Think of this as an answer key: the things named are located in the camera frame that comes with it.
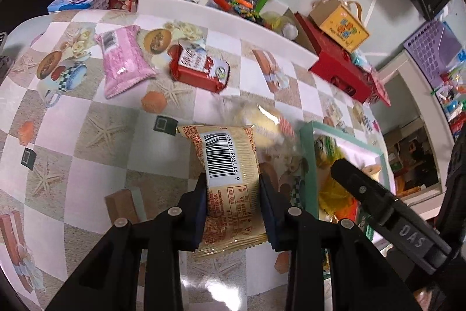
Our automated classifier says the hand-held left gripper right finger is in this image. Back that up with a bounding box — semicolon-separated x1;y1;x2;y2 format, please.
260;175;412;311

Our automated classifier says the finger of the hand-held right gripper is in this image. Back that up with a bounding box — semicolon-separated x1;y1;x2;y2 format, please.
331;158;397;228

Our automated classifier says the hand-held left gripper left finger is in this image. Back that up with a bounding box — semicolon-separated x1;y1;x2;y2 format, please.
45;174;208;311

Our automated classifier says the yellow jelly cup packet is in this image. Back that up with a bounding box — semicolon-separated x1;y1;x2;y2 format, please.
315;136;360;222

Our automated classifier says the white tray teal edge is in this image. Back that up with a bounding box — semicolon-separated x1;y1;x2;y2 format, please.
299;121;397;273

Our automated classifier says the orange beige barcode snack packet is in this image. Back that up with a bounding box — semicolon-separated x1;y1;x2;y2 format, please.
176;124;270;259

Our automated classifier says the round cake in clear packet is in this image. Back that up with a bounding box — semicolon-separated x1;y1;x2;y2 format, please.
226;103;303;166

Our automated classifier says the red patterned packet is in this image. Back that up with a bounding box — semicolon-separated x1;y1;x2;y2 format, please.
367;70;392;108

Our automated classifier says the white shelf unit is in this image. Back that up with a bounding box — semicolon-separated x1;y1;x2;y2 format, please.
375;52;466;211

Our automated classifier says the printed checkered tablecloth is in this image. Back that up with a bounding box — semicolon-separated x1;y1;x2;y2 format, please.
0;10;386;311

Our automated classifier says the flat red box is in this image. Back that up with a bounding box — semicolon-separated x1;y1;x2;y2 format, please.
295;12;374;105

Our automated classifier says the red snack box white label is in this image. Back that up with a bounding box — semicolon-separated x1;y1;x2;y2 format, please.
169;43;231;94

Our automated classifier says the purple perforated basket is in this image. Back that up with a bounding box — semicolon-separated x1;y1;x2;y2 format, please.
403;21;466;86

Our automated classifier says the pink snack packet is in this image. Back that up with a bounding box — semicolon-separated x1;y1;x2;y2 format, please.
94;25;158;99

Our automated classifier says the bag of colourful toys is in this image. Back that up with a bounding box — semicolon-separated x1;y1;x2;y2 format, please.
221;0;262;19

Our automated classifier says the yellow gift box with handle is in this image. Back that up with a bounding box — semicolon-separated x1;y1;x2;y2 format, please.
309;0;370;54

